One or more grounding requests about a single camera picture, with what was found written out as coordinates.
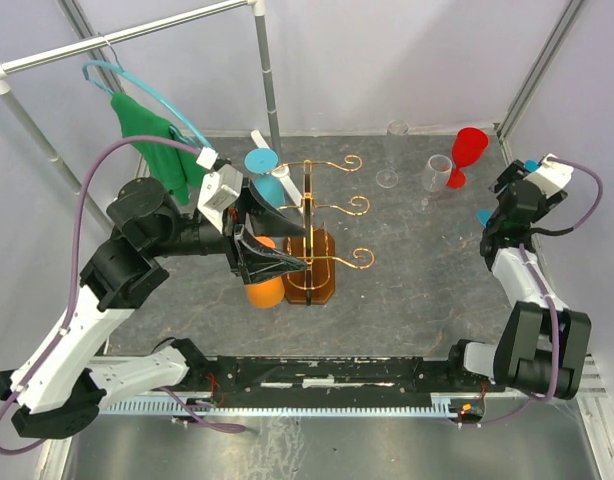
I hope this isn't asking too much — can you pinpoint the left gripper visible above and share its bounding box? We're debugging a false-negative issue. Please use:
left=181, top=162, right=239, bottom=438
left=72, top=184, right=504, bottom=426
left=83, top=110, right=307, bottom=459
left=149, top=176, right=310, bottom=283

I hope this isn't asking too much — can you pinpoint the blue front wine glass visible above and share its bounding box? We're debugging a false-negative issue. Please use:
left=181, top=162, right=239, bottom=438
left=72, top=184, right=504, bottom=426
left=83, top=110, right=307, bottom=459
left=476, top=160, right=539, bottom=226

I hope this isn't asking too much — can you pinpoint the red wine glass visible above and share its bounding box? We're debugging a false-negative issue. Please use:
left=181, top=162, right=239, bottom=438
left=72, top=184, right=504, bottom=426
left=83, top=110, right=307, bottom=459
left=446, top=127, right=489, bottom=189

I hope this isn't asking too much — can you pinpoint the clear wine glass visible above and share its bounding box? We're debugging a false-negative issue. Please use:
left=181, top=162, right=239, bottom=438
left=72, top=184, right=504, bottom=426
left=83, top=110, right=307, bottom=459
left=376, top=120, right=409, bottom=189
left=414, top=154, right=453, bottom=214

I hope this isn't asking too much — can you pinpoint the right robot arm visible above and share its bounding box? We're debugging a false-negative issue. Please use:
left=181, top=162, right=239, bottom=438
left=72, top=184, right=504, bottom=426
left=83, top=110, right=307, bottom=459
left=444, top=154, right=591, bottom=401

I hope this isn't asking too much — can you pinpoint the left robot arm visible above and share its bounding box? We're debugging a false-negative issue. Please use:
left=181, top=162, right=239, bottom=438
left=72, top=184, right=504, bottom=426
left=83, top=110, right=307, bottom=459
left=0, top=178, right=306, bottom=442

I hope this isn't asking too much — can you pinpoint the orange wine glass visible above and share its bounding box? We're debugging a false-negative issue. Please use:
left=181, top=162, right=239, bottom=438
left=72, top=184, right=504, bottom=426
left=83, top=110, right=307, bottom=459
left=245, top=235, right=286, bottom=310

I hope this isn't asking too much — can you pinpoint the brown wooden rack base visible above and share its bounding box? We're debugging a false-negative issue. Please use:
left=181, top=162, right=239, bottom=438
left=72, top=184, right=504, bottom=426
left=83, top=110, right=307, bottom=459
left=282, top=224, right=336, bottom=306

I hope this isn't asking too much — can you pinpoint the light blue back glass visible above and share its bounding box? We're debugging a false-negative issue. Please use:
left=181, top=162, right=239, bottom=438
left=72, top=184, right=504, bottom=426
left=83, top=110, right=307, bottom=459
left=244, top=148, right=285, bottom=208

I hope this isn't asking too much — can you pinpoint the green cloth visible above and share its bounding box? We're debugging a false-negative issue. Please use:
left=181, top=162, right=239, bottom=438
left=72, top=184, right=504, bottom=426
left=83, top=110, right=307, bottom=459
left=110, top=92, right=205, bottom=205

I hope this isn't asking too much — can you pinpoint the blue clothes hanger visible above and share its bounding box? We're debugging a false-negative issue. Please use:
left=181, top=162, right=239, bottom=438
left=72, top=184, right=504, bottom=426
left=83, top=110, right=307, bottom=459
left=81, top=37, right=212, bottom=148

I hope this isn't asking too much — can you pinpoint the gold wire glass rack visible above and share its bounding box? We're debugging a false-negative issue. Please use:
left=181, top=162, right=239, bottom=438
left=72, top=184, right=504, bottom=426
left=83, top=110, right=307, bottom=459
left=270, top=154, right=375, bottom=306

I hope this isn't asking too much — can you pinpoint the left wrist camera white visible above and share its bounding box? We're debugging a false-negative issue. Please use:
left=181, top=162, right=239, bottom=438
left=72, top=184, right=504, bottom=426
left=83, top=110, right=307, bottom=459
left=196, top=147, right=244, bottom=233

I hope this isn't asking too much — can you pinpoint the light blue cable duct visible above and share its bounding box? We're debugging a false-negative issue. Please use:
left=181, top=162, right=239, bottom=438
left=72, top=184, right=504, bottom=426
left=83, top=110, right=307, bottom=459
left=102, top=394, right=458, bottom=419

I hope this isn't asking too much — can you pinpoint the silver clothes rail frame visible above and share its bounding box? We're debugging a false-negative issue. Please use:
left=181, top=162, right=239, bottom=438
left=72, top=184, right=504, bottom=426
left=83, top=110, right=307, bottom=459
left=0, top=1, right=265, bottom=228

